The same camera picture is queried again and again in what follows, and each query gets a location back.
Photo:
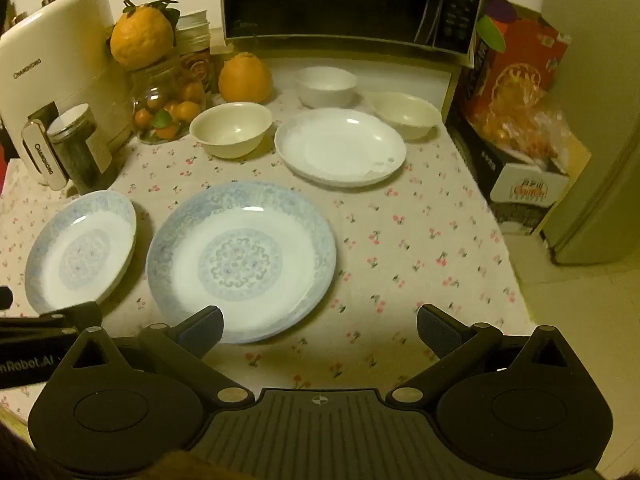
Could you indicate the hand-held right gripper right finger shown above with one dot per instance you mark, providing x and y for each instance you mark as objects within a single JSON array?
[{"x": 436, "y": 332}]

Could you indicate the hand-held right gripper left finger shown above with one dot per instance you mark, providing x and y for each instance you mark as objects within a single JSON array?
[{"x": 206, "y": 331}]

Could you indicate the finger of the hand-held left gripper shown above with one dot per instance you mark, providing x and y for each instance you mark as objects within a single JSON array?
[
  {"x": 5, "y": 299},
  {"x": 82, "y": 314}
]

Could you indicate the small blue patterned plate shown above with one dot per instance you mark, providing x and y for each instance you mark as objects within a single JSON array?
[{"x": 80, "y": 255}]

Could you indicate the large blue patterned plate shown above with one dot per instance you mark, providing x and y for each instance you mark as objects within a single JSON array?
[{"x": 240, "y": 260}]

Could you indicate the cream bowl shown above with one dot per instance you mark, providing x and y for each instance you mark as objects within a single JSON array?
[
  {"x": 405, "y": 112},
  {"x": 230, "y": 130}
]

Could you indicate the plain white plate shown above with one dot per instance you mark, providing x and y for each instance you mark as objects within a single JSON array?
[{"x": 340, "y": 147}]

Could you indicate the small white bowl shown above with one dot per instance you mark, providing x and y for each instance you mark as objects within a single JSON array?
[{"x": 325, "y": 85}]

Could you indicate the floral tablecloth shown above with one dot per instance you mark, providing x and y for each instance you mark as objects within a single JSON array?
[{"x": 400, "y": 260}]

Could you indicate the small jar with metal lid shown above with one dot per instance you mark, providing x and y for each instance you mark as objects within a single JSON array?
[{"x": 75, "y": 155}]

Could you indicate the glass jar of kumquats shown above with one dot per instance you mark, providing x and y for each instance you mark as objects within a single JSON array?
[{"x": 165, "y": 110}]

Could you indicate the plastic bag of oranges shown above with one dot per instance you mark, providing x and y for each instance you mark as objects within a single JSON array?
[{"x": 530, "y": 125}]

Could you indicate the white air fryer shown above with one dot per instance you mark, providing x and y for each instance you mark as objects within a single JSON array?
[{"x": 60, "y": 60}]

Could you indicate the beige refrigerator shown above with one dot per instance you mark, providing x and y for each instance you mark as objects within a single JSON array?
[{"x": 600, "y": 110}]

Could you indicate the large orange with leaves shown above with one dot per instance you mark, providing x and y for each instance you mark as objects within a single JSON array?
[{"x": 140, "y": 35}]

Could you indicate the orange fruit carton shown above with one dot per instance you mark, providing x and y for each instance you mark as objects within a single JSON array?
[{"x": 525, "y": 60}]

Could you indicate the ribbed metal tin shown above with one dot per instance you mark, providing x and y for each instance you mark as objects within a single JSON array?
[{"x": 192, "y": 30}]

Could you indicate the black microwave oven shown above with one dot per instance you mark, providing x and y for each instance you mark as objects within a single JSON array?
[{"x": 325, "y": 0}]

